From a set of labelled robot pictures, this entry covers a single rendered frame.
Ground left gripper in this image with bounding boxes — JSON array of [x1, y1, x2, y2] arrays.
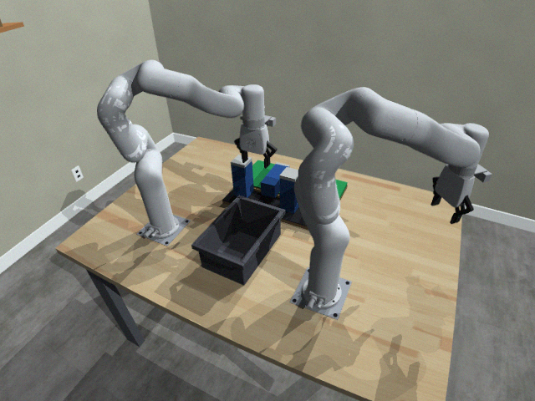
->
[[234, 123, 277, 169]]

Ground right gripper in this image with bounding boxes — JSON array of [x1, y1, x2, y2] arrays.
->
[[431, 164, 475, 224]]

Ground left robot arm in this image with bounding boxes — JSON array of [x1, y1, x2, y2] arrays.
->
[[97, 60, 276, 238]]

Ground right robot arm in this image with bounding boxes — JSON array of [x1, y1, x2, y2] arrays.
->
[[294, 87, 492, 310]]

